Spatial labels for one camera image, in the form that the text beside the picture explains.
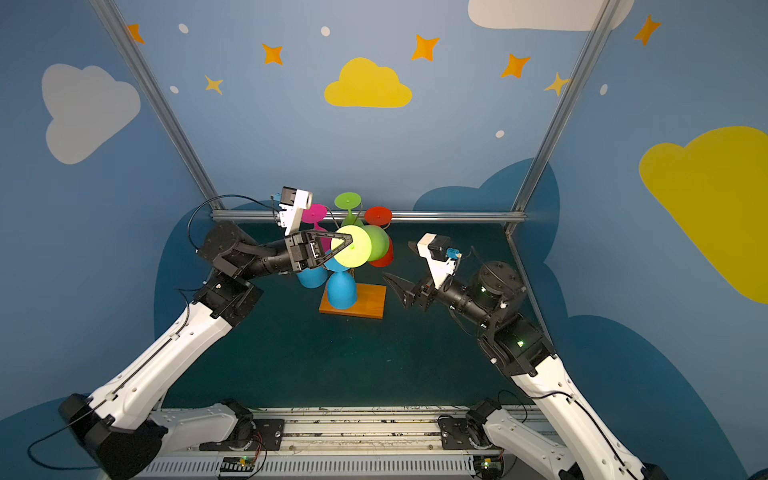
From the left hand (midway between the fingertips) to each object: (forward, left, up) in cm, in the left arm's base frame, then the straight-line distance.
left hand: (348, 237), depth 51 cm
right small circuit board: (-29, -33, -53) cm, 68 cm away
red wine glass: (+23, -5, -16) cm, 28 cm away
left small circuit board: (-29, +30, -52) cm, 67 cm away
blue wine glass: (+10, +12, -27) cm, 31 cm away
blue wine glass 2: (+6, +5, -24) cm, 25 cm away
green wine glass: (+29, +4, -16) cm, 33 cm away
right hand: (+1, -10, -5) cm, 11 cm away
